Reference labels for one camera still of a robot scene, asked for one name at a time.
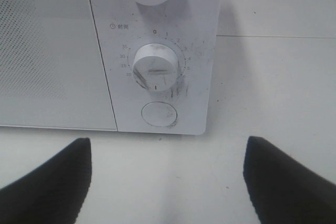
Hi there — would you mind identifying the round door release button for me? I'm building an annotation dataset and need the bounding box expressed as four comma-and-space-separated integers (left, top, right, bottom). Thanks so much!
141, 102, 177, 127

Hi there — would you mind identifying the white microwave oven body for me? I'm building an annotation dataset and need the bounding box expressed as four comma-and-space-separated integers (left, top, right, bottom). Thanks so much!
0, 0, 225, 135

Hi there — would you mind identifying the white microwave door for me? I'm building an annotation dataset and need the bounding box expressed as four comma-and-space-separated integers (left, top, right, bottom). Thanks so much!
1, 0, 117, 131

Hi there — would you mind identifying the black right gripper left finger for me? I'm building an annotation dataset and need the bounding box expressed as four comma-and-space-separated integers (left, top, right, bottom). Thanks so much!
1, 138, 92, 223

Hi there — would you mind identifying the lower white timer knob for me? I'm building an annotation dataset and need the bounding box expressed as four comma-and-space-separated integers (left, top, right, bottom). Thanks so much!
132, 43, 179, 92

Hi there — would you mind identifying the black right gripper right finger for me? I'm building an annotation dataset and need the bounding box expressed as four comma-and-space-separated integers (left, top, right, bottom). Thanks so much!
243, 136, 335, 223

